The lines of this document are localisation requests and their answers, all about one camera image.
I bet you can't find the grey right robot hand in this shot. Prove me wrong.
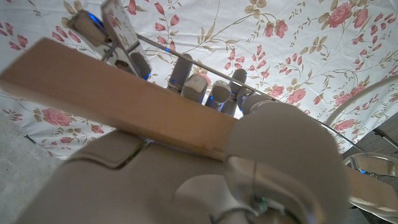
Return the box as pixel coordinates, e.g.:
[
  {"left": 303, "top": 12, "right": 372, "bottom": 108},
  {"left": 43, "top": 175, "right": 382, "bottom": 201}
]
[{"left": 14, "top": 52, "right": 349, "bottom": 224}]

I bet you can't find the light wooden slat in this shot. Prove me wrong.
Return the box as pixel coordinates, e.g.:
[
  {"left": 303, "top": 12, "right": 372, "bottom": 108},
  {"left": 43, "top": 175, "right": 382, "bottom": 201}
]
[{"left": 0, "top": 37, "right": 398, "bottom": 215}]

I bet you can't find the white Ethernet cable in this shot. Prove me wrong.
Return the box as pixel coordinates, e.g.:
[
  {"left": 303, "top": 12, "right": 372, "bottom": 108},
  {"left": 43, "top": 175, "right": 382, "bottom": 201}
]
[{"left": 323, "top": 74, "right": 398, "bottom": 223}]

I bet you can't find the floral print backdrop cloth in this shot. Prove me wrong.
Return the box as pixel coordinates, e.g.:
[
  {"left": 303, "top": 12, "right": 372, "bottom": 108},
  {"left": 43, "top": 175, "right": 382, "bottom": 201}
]
[{"left": 0, "top": 0, "right": 398, "bottom": 161}]

